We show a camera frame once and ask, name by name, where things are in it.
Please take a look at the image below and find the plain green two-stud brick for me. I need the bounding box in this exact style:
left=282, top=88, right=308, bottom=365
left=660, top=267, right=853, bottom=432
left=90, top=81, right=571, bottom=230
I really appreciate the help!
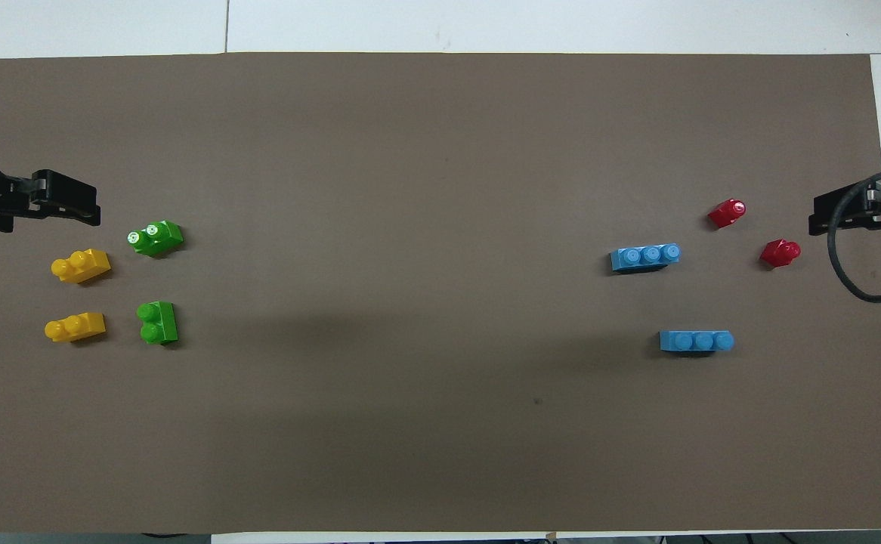
left=137, top=301, right=179, bottom=345

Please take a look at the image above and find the blue three-stud brick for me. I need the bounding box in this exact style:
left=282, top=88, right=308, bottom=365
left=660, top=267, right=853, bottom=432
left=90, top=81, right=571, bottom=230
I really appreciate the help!
left=660, top=330, right=735, bottom=354
left=610, top=243, right=681, bottom=274

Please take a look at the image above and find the yellow two-stud brick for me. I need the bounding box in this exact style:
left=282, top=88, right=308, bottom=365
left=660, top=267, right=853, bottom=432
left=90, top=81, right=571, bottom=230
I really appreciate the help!
left=45, top=312, right=107, bottom=344
left=51, top=249, right=112, bottom=285

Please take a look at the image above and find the red one-stud brick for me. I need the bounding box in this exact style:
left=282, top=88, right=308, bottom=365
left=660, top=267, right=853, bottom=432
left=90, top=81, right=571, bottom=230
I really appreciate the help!
left=759, top=239, right=802, bottom=270
left=708, top=199, right=747, bottom=229

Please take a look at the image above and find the green brick with white stickers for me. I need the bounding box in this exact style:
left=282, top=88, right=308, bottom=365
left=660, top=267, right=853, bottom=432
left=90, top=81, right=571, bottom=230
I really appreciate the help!
left=128, top=220, right=184, bottom=258

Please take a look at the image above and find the brown table mat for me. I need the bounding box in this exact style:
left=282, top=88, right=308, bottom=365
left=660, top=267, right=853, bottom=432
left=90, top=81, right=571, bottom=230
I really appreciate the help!
left=0, top=51, right=881, bottom=534

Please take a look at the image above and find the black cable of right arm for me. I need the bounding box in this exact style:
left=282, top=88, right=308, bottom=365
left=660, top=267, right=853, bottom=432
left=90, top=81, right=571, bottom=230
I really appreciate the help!
left=827, top=168, right=881, bottom=304

